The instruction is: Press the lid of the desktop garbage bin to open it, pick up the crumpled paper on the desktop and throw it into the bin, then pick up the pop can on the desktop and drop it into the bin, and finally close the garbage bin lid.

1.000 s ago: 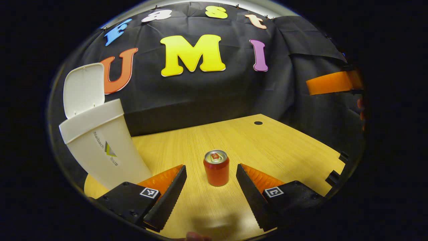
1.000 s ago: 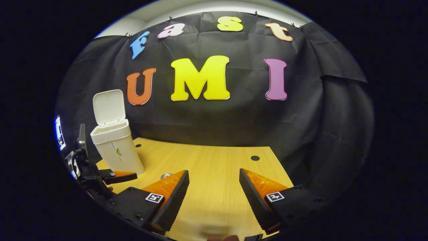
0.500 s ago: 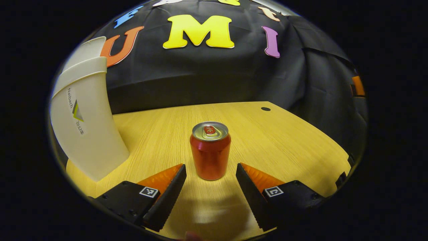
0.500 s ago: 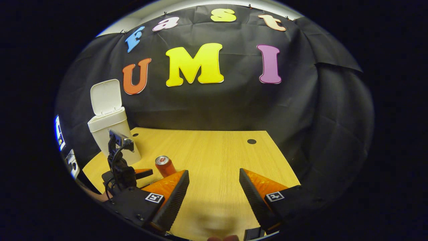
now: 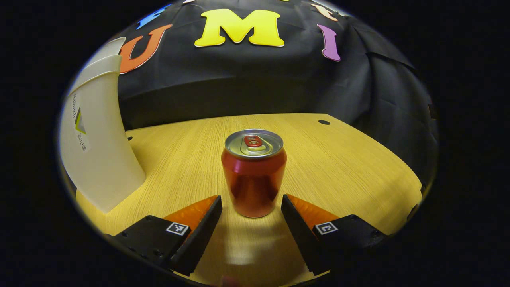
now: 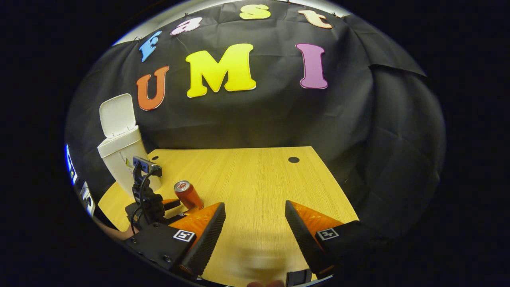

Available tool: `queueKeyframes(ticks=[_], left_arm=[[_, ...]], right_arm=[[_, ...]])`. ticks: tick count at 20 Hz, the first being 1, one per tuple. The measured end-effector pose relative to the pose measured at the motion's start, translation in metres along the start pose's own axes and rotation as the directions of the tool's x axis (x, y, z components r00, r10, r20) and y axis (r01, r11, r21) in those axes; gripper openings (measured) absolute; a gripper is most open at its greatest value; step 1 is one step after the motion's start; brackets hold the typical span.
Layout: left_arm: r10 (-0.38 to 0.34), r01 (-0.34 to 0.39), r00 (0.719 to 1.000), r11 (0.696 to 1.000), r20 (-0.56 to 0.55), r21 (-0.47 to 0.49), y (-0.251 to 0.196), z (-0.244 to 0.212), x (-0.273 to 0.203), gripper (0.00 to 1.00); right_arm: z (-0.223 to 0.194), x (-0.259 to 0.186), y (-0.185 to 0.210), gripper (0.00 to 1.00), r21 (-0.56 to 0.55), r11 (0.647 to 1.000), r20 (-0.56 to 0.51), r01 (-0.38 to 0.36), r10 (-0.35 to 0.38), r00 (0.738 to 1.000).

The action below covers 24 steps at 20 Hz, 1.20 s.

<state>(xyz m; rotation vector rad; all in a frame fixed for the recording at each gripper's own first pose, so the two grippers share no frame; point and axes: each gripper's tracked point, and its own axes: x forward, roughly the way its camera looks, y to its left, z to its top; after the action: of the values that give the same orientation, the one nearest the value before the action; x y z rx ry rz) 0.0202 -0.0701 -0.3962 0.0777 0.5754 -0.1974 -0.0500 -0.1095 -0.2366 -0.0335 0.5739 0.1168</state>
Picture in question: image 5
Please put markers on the white desktop garbage bin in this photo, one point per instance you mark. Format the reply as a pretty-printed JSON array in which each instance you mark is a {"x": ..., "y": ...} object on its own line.
[{"x": 99, "y": 159}]

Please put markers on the wooden desktop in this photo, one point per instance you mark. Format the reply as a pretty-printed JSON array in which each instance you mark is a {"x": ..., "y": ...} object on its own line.
[{"x": 338, "y": 171}]

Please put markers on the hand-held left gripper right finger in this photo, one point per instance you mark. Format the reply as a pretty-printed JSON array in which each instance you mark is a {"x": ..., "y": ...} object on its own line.
[{"x": 299, "y": 235}]

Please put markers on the red pop can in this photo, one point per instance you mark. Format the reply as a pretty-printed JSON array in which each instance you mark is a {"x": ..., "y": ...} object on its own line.
[{"x": 253, "y": 183}]

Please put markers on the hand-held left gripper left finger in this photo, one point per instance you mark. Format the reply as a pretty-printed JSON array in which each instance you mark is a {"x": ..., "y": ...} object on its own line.
[{"x": 203, "y": 235}]

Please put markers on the black backdrop cloth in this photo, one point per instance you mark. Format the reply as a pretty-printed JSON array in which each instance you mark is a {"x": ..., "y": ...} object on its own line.
[{"x": 239, "y": 79}]

